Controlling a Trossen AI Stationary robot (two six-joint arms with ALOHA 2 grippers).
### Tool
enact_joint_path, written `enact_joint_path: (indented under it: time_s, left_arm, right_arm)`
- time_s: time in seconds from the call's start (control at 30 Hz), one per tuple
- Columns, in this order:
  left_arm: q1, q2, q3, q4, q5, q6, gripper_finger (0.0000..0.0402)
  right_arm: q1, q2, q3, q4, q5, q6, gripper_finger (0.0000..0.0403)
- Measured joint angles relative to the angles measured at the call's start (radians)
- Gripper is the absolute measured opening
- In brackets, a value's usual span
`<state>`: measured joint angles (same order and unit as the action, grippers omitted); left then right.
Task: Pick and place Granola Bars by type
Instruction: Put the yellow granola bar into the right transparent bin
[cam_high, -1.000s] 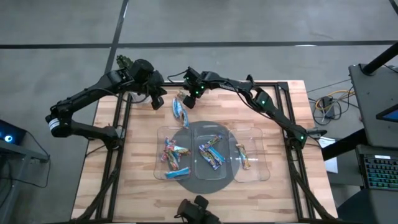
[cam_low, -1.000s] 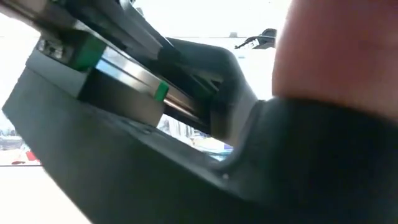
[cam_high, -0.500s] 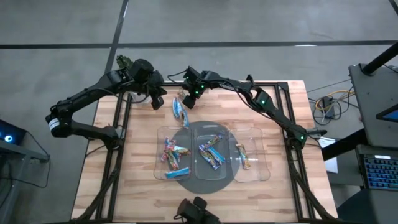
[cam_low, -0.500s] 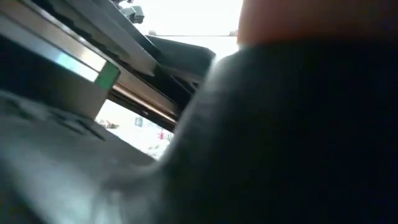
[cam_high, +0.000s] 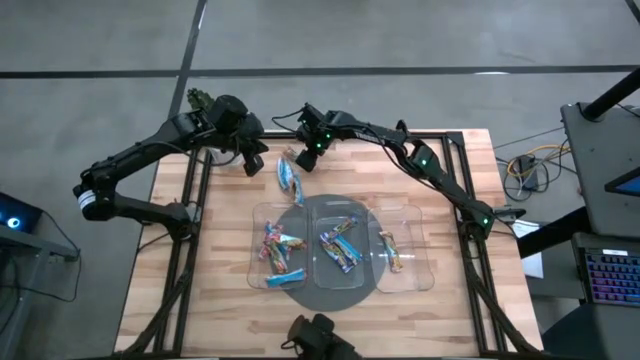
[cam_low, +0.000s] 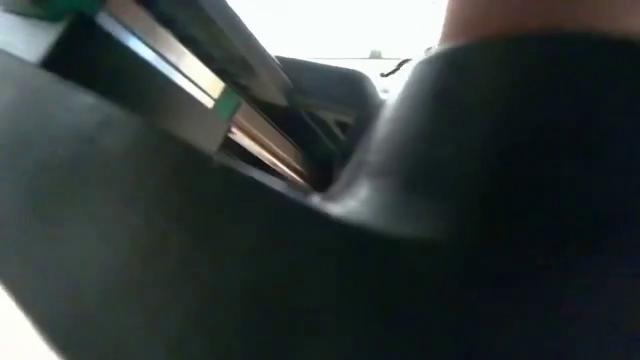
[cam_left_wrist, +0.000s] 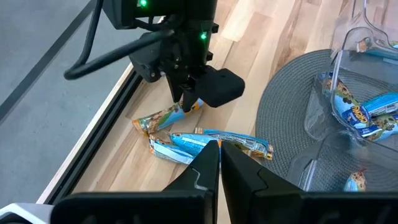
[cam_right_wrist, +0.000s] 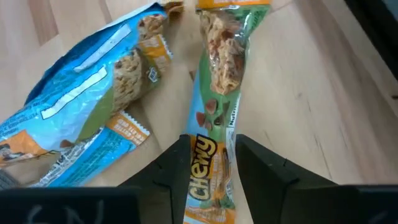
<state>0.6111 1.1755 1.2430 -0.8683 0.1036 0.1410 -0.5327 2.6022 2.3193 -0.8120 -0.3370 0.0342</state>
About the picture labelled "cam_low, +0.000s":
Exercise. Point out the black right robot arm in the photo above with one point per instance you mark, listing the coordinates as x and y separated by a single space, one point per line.
450 250

